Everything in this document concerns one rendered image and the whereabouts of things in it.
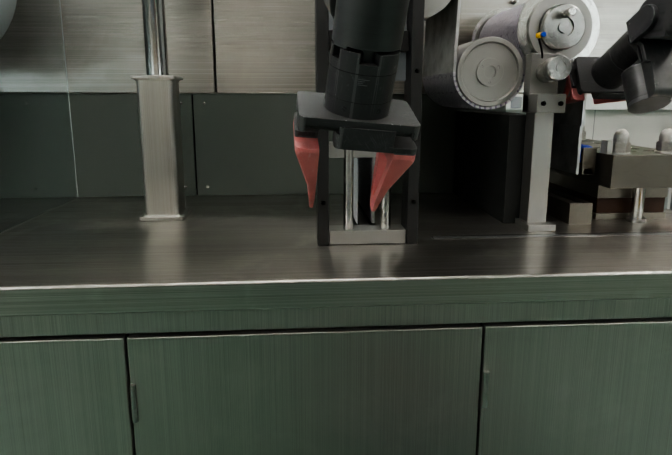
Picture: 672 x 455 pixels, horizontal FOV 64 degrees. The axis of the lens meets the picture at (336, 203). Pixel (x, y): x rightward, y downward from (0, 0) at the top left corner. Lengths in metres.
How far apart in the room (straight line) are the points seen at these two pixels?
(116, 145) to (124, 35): 0.25
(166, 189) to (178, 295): 0.39
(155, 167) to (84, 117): 0.35
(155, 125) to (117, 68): 0.31
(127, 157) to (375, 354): 0.81
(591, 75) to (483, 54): 0.18
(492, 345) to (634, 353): 0.21
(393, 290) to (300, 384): 0.19
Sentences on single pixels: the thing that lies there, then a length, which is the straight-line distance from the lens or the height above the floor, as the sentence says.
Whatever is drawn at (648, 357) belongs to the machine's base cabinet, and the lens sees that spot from 0.94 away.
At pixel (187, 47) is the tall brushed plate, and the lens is 1.31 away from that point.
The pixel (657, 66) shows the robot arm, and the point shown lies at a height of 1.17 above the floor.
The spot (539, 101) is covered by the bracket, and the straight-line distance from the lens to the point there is 0.98.
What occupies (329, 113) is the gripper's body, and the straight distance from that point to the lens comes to 0.45.
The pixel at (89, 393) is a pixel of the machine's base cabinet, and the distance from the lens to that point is 0.85.
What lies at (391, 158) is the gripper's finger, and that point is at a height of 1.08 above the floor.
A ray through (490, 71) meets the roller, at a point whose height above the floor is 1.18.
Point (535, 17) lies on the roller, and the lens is 1.05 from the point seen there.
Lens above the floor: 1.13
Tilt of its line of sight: 11 degrees down
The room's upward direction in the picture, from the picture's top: straight up
